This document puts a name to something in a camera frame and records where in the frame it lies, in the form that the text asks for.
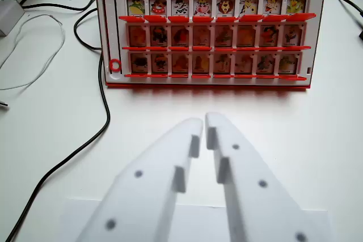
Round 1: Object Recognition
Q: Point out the red and white game board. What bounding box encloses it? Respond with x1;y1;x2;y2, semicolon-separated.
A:
92;0;327;91

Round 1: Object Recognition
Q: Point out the grey box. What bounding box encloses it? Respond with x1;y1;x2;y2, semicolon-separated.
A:
0;0;26;37

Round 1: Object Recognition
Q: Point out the long black cable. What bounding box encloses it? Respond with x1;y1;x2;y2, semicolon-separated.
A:
4;8;111;242

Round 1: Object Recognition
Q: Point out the thin white cable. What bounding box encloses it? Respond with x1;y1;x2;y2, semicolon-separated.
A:
0;14;66;91

